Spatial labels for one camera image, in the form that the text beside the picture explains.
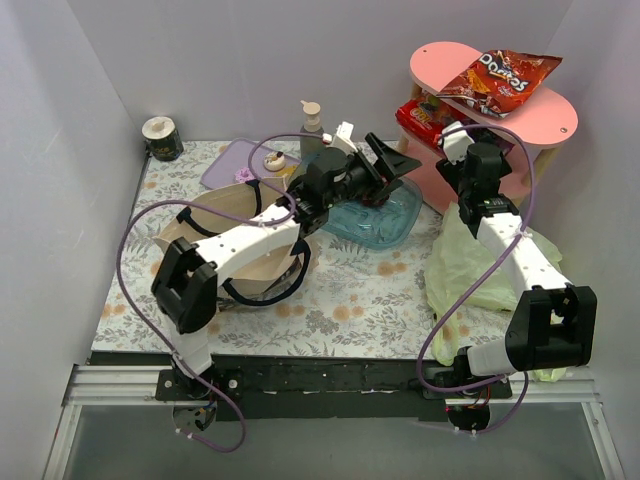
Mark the red grape bunch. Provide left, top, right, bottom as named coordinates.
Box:
left=362, top=195, right=390, bottom=208

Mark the red fruit candy bag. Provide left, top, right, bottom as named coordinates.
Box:
left=395, top=93, right=472, bottom=150

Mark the white cream toy pastry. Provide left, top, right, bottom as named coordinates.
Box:
left=263, top=151, right=287, bottom=172

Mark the light green plastic grocery bag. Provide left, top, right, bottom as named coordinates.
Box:
left=425, top=203, right=570, bottom=367

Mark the orange Doritos chip bag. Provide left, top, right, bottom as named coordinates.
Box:
left=438, top=50, right=563, bottom=118

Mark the purple toy food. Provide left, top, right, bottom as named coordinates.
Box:
left=234, top=167, right=255, bottom=183

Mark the beige canvas tote bag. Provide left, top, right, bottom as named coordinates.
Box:
left=153, top=176, right=317, bottom=309

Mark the purple snack bag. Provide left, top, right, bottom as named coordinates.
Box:
left=472, top=128, right=514, bottom=156

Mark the orange toy bread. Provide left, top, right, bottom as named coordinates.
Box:
left=277, top=165, right=297, bottom=178

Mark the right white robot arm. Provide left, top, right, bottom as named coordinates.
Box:
left=436, top=143, right=597, bottom=398

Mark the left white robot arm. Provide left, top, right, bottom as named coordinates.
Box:
left=151, top=133, right=421, bottom=400

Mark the blue transparent plastic tray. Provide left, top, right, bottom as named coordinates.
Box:
left=322, top=179, right=423, bottom=250

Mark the grey soap pump bottle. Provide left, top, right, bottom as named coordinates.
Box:
left=300, top=100, right=324, bottom=160

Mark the purple plastic lid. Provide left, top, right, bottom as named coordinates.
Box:
left=200, top=138, right=300, bottom=190

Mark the pink three-tier shelf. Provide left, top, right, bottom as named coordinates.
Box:
left=398, top=41, right=578, bottom=213

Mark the floral table mat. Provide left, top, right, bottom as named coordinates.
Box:
left=92, top=141, right=441, bottom=359

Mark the white cup behind tote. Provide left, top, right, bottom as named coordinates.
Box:
left=141, top=116, right=184, bottom=161

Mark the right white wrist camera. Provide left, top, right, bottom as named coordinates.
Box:
left=440, top=121, right=474, bottom=165

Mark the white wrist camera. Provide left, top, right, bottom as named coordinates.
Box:
left=440, top=121, right=474, bottom=165
left=322, top=121, right=358, bottom=155

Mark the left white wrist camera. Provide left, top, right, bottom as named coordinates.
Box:
left=322, top=121, right=358, bottom=155

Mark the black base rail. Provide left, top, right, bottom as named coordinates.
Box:
left=154, top=352, right=512, bottom=422

